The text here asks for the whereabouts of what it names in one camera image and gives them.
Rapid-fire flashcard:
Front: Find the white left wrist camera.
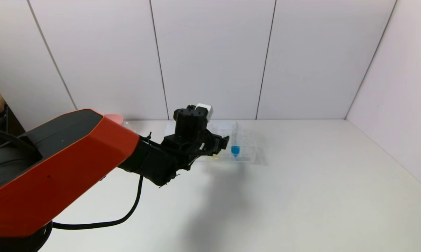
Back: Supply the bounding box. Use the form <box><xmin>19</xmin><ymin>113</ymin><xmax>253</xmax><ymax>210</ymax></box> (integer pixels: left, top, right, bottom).
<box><xmin>195</xmin><ymin>103</ymin><xmax>214</xmax><ymax>120</ymax></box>

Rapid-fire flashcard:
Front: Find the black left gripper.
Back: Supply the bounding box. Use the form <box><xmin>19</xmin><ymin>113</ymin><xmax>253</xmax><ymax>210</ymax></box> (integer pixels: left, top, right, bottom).
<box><xmin>202</xmin><ymin>129</ymin><xmax>230</xmax><ymax>156</ymax></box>

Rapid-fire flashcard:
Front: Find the pink bowl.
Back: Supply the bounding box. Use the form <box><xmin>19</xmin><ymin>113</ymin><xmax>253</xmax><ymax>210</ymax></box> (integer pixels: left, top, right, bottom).
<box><xmin>104</xmin><ymin>113</ymin><xmax>124</xmax><ymax>124</ymax></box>

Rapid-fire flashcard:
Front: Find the test tube with blue pigment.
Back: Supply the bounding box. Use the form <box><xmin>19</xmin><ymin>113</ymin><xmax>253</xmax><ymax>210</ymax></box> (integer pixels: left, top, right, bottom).
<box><xmin>231</xmin><ymin>121</ymin><xmax>241</xmax><ymax>158</ymax></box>

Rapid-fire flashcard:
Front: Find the white paper sheet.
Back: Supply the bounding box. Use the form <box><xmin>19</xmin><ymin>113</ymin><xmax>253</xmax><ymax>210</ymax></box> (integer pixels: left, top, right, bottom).
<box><xmin>165</xmin><ymin>120</ymin><xmax>239</xmax><ymax>137</ymax></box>

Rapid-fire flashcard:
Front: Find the clear acrylic test tube rack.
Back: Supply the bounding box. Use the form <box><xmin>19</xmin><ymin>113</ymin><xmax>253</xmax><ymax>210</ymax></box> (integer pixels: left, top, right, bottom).
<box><xmin>193</xmin><ymin>127</ymin><xmax>258</xmax><ymax>165</ymax></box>

